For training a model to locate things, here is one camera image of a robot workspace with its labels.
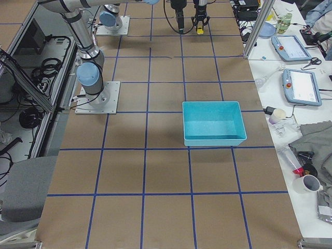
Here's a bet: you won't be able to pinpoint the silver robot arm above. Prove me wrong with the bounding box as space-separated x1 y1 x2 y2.
99 1 213 35
38 1 127 106

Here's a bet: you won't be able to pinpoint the teal plastic storage bin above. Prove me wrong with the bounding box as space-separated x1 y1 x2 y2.
182 101 247 146

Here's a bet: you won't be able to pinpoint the silver foil bag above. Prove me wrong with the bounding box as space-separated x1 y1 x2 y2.
317 191 331 224

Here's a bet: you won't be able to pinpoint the upper teach pendant tablet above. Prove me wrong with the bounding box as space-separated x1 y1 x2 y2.
271 35 312 62

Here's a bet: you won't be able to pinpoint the blue plate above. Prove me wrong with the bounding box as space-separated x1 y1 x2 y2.
259 22 276 39

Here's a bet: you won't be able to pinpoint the green striped cup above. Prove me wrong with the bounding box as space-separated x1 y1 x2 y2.
276 12 293 34

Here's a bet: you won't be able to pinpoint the aluminium frame post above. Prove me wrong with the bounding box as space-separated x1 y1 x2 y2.
243 0 275 59

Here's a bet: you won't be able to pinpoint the clear light bulb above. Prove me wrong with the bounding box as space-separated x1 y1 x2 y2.
254 66 283 90

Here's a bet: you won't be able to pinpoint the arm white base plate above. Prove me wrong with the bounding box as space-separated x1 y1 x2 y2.
96 16 130 36
75 81 120 115

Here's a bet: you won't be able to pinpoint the teach pendant tablet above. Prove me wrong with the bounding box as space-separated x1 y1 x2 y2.
282 68 322 106
271 35 312 62

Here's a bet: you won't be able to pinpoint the white coffee mug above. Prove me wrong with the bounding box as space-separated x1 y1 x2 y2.
292 175 323 194

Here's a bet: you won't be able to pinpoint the clear tube red cap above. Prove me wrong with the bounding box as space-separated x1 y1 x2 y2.
278 147 304 177

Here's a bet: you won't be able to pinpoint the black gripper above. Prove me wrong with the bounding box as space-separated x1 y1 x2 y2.
191 0 210 29

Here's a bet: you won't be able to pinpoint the black handled scissors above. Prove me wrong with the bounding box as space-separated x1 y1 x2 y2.
301 57 322 70

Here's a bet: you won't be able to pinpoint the yellow beetle toy car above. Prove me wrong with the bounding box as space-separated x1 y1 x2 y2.
196 25 204 35

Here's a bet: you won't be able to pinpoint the grey cloth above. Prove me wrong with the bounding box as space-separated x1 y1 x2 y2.
289 121 331 206

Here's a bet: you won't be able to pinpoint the lower teach pendant tablet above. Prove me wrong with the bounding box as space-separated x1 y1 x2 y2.
282 68 322 106

